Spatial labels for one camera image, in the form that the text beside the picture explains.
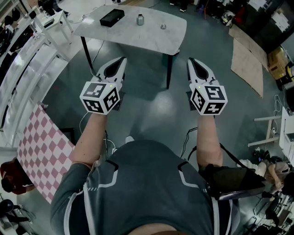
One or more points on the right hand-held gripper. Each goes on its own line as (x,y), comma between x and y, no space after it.
(209,98)

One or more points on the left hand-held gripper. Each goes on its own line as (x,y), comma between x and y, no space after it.
(98,96)

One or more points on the dark metal canister body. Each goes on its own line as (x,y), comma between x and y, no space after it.
(140,20)

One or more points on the small silver bottle cap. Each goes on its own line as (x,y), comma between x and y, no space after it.
(163,26)

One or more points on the person's left forearm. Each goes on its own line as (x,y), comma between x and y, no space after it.
(89,137)

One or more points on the black shoulder bag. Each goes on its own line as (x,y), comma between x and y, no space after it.
(229,181)

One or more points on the person's right forearm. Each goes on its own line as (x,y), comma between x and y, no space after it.
(207,140)

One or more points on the black table leg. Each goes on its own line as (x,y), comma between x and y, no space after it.
(86,52)
(169,71)

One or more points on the brown cardboard sheet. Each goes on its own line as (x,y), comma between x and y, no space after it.
(247,66)
(252,41)

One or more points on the black rectangular box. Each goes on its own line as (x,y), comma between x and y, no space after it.
(112,18)

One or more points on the white helmet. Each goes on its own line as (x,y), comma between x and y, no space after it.
(227,17)

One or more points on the person's white shoe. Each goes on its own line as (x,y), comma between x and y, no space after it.
(129,139)

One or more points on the white side table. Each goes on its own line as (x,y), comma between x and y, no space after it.
(57,20)

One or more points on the brown cardboard box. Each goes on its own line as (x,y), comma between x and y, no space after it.
(276,62)

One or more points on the white shelf rack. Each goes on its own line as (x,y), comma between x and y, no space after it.
(29,68)

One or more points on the pink checkered mat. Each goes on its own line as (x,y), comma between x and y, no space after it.
(41,147)

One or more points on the white desk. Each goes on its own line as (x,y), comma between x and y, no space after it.
(287,137)

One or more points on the person's grey shirt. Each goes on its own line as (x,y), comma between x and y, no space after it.
(147,183)

